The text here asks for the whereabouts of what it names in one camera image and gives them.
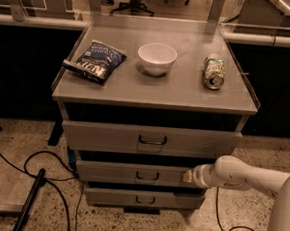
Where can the grey bottom drawer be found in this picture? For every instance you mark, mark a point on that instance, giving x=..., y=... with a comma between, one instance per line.
x=143, y=199

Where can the blue chip bag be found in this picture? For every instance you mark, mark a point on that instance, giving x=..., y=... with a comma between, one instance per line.
x=97, y=63

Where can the grey top drawer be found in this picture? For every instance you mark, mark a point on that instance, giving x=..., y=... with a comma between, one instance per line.
x=85, y=136

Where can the white horizontal rail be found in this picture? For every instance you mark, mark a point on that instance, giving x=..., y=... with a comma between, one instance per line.
x=78, y=25

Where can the white bowl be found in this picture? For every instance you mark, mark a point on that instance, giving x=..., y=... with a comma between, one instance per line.
x=156, y=58

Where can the grey drawer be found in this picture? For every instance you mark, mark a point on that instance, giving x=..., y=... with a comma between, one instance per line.
x=85, y=136
x=127, y=173
x=143, y=199

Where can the green soda can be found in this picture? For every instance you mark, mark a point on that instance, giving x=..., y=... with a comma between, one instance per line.
x=213, y=75

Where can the black metal bar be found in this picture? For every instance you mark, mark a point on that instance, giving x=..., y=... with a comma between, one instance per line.
x=23, y=216

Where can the grey drawer cabinet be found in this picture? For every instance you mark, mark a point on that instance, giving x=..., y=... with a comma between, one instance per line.
x=176, y=99

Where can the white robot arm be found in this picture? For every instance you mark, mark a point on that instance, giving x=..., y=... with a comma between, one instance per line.
x=232, y=173

